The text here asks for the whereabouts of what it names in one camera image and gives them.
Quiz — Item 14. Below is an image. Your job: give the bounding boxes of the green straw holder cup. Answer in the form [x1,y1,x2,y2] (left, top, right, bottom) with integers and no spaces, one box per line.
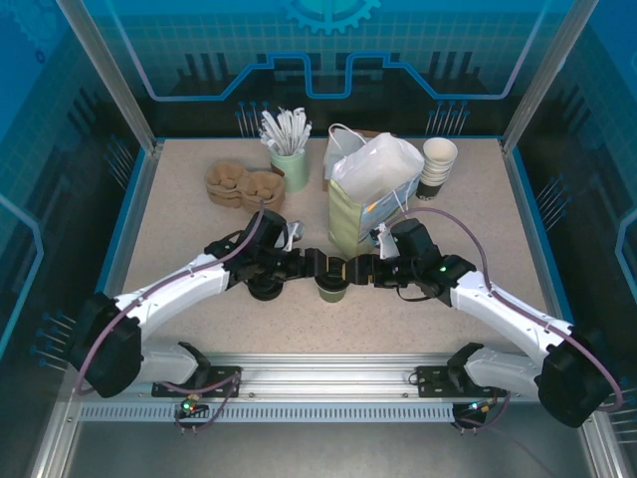
[270,147,309,193]

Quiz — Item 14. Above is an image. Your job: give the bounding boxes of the slotted metal cable tray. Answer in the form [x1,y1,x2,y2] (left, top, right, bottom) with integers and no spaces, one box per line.
[78,402,458,424]

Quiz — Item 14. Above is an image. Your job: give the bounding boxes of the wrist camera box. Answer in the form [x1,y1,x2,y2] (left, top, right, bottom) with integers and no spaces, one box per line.
[282,220,309,250]
[368,223,399,260]

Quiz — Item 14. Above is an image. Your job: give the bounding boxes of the stack of cardboard cup carriers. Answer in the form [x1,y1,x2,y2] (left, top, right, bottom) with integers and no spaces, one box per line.
[206,159,287,220]

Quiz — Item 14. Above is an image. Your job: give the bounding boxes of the aluminium frame rail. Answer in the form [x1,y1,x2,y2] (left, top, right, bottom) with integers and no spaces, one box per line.
[64,352,598,399]

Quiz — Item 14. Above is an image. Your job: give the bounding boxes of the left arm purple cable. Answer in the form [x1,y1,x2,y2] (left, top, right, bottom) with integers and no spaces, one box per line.
[74,198,265,432]

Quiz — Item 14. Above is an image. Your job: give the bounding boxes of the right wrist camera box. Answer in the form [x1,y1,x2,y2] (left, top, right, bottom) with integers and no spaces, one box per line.
[368,223,399,260]

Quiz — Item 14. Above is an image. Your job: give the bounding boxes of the white paper napkins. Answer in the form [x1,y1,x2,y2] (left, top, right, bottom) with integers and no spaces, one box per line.
[325,131,370,170]

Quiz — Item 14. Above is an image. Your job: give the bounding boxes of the stack of paper cups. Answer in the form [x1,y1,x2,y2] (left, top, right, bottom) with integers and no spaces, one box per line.
[415,136,458,205]

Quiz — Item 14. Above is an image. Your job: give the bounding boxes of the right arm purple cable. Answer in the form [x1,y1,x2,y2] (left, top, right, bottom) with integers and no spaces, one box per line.
[395,208,624,432]

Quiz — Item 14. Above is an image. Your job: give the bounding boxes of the brown cardboard napkin box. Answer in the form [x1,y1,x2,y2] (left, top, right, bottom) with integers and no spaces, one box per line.
[321,127,399,193]

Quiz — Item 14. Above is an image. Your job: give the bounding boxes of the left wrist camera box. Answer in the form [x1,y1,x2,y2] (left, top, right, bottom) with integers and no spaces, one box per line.
[282,220,309,250]

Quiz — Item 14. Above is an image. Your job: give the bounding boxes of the green paper gift bag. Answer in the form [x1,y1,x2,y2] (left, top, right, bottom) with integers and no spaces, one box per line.
[325,123,427,256]

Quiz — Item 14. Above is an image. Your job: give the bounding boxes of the aluminium frame post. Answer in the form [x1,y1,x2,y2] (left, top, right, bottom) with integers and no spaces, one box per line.
[500,0,601,156]
[55,0,165,156]

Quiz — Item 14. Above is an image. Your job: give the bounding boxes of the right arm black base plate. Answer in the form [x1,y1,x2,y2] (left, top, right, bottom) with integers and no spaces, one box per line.
[415,365,508,398]

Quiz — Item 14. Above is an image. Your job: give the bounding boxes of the stack of black lids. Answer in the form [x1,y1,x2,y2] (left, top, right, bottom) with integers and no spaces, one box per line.
[248,278,286,303]

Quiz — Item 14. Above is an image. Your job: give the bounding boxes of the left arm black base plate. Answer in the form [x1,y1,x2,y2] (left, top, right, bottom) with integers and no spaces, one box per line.
[151,365,243,398]

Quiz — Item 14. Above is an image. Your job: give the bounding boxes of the black plastic cup lid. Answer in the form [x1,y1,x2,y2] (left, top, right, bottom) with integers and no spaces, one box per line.
[314,271,349,293]

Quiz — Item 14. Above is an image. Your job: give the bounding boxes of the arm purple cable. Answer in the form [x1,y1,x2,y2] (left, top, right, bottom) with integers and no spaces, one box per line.
[74,198,265,432]
[395,208,624,432]

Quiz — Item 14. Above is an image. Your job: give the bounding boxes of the small circuit board with LED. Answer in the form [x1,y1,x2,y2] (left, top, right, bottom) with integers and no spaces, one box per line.
[178,395,208,417]
[465,397,499,417]

